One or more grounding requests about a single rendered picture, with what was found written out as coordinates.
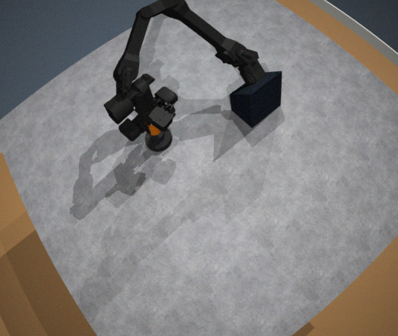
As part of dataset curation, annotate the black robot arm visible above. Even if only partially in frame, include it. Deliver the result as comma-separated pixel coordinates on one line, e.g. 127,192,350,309
103,0,269,132

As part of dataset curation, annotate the dark grey round pedestal with silver shaft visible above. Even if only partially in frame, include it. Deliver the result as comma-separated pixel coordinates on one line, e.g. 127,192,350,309
145,128,172,152

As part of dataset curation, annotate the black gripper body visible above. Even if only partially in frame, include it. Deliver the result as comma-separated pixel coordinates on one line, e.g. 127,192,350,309
119,87,178,141

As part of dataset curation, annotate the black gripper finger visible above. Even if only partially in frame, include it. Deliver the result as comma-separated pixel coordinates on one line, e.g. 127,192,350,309
141,125,151,134

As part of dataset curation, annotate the orange knob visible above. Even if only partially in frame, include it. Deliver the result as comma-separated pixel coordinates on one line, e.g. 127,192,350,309
149,124,161,136

